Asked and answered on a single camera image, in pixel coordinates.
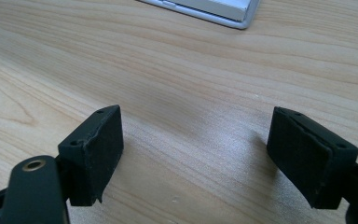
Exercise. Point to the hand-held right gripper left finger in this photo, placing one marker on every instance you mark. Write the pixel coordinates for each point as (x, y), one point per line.
(91, 158)

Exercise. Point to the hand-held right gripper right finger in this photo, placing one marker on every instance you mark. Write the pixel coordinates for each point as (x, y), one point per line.
(307, 158)

